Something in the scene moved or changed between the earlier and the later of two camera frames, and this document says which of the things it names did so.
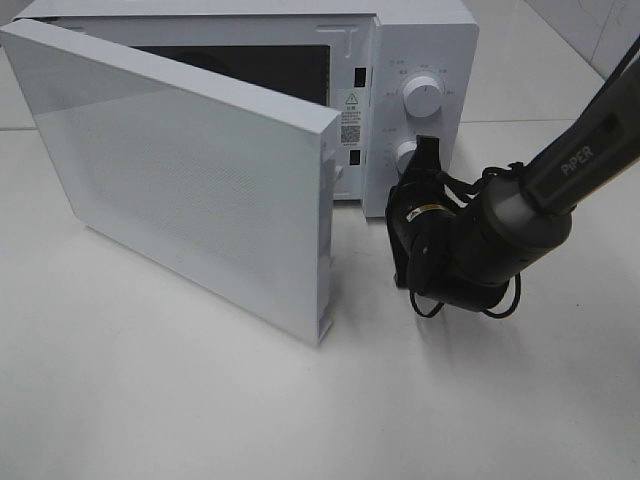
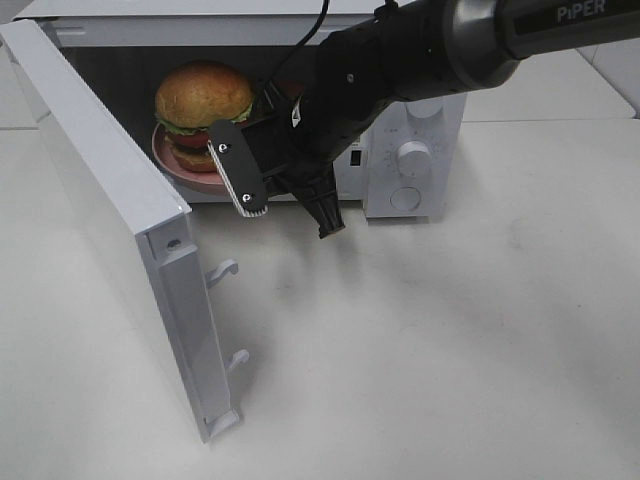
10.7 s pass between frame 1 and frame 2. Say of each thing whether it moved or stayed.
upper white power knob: stayed
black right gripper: moved
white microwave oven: moved
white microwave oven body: stayed
